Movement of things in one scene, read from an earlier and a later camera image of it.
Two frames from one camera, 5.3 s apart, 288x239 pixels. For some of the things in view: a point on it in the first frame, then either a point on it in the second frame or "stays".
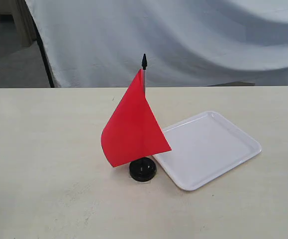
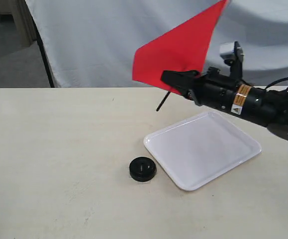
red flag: x=133 y=132 to x=181 y=46
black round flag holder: x=143 y=170 stays
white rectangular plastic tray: x=203 y=147 stays
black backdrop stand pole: x=41 y=41 stays
